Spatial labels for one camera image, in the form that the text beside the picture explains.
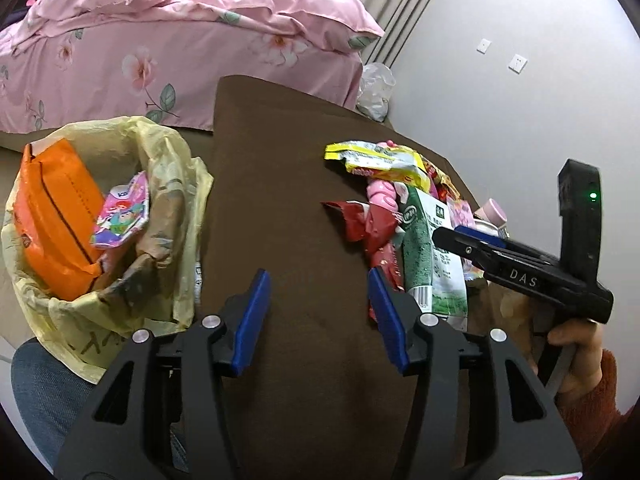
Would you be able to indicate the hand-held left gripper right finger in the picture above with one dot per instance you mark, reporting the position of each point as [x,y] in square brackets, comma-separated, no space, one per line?
[385,310]

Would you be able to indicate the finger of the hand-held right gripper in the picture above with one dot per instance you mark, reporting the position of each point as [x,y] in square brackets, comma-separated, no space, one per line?
[480,235]
[465,249]

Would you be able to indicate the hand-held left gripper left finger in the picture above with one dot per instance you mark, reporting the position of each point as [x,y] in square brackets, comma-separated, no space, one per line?
[252,320]

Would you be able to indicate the green and white pouch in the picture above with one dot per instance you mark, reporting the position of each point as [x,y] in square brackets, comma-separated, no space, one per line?
[425,260]

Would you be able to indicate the yellow snack wrapper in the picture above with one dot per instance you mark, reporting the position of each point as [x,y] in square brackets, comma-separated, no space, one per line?
[380,162]

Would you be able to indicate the person's right forearm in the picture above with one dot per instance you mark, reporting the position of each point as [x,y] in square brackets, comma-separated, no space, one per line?
[597,410]

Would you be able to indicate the person's right hand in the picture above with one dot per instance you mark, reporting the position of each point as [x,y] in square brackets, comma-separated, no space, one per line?
[580,360]

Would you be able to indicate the pink jar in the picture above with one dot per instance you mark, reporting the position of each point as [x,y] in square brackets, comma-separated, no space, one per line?
[492,210]

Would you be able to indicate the red and yellow wrapper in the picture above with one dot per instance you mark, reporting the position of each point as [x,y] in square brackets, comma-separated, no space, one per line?
[440,177]

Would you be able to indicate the red snack wrapper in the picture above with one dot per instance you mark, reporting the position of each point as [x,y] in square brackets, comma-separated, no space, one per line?
[372,225]

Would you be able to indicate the brown tablecloth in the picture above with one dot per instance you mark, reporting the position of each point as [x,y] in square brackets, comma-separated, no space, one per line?
[300,160]

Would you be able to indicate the pink cartoon snack packet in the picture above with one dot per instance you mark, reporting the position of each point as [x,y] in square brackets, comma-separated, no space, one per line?
[122,212]

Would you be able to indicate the white plastic bag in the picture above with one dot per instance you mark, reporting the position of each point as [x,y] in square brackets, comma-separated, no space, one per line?
[375,92]

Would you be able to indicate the person's leg in jeans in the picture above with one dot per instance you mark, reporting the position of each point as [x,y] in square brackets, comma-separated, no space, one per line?
[45,400]

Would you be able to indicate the orange snack packet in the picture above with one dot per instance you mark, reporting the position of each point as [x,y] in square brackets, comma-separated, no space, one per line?
[55,210]

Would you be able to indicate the grey striped curtain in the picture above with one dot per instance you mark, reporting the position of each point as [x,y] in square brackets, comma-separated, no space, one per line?
[400,10]

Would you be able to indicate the pink floral bedding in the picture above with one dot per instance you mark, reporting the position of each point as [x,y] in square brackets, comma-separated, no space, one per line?
[175,35]

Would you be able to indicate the white wall socket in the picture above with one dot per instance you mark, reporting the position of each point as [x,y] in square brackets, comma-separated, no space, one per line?
[518,63]
[483,45]

